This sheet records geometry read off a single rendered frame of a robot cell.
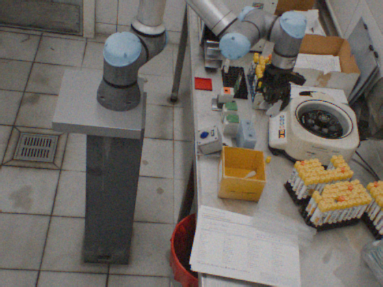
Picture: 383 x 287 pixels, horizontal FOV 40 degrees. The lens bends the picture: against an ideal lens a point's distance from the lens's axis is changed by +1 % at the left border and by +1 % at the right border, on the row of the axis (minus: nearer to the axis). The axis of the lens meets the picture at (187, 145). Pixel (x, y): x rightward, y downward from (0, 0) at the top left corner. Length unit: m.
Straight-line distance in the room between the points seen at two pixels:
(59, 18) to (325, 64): 2.05
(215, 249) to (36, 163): 1.57
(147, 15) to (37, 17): 2.07
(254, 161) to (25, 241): 1.27
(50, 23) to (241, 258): 2.60
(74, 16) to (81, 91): 1.86
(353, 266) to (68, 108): 1.02
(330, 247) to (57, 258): 1.32
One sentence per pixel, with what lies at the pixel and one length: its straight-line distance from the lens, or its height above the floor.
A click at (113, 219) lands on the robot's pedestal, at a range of 2.19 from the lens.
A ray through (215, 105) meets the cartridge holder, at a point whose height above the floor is 0.89.
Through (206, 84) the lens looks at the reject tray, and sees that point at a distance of 2.01.
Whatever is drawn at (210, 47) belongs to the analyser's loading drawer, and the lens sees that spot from 2.14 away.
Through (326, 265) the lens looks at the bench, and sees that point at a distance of 1.58.
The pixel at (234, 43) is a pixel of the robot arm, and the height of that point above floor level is 1.35.
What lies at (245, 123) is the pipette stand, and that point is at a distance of 1.73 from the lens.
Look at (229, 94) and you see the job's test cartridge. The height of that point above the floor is 0.95.
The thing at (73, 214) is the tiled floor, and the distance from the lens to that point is 2.63.
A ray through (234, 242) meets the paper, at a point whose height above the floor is 0.89.
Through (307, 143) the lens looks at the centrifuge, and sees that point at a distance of 1.74.
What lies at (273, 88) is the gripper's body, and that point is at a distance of 1.59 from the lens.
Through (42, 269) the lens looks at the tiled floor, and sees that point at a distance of 2.46.
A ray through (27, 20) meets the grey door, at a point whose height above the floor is 0.08.
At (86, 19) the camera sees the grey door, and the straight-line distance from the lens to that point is 3.67.
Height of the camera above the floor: 2.10
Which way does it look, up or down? 44 degrees down
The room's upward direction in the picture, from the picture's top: 12 degrees clockwise
